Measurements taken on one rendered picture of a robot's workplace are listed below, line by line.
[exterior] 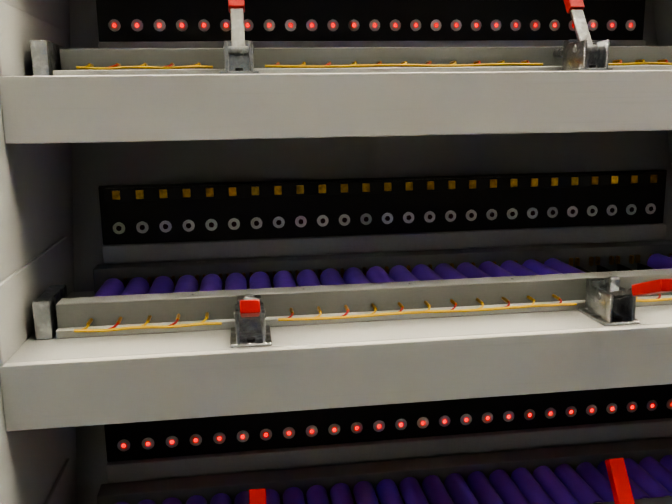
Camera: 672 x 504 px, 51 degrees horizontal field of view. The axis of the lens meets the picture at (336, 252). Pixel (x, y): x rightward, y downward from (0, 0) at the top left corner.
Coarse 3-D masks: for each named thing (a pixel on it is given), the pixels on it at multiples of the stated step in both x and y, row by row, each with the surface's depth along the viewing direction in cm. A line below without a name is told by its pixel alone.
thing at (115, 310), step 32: (288, 288) 53; (320, 288) 53; (352, 288) 53; (384, 288) 53; (416, 288) 53; (448, 288) 54; (480, 288) 54; (512, 288) 54; (544, 288) 55; (576, 288) 55; (64, 320) 50; (96, 320) 50; (128, 320) 51; (160, 320) 51; (192, 320) 51; (288, 320) 50
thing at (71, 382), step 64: (64, 256) 61; (128, 256) 63; (192, 256) 64; (256, 256) 65; (0, 320) 44; (448, 320) 53; (512, 320) 52; (576, 320) 52; (640, 320) 52; (64, 384) 45; (128, 384) 46; (192, 384) 46; (256, 384) 47; (320, 384) 48; (384, 384) 48; (448, 384) 49; (512, 384) 50; (576, 384) 50; (640, 384) 51
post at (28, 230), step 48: (48, 0) 60; (0, 144) 47; (48, 144) 58; (0, 192) 46; (48, 192) 58; (0, 240) 46; (48, 240) 57; (0, 384) 45; (0, 432) 44; (48, 432) 55; (0, 480) 44; (48, 480) 54
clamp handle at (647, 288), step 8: (608, 280) 52; (616, 280) 51; (656, 280) 45; (664, 280) 45; (608, 288) 52; (616, 288) 52; (632, 288) 48; (640, 288) 47; (648, 288) 46; (656, 288) 45; (664, 288) 45; (616, 296) 50; (624, 296) 51
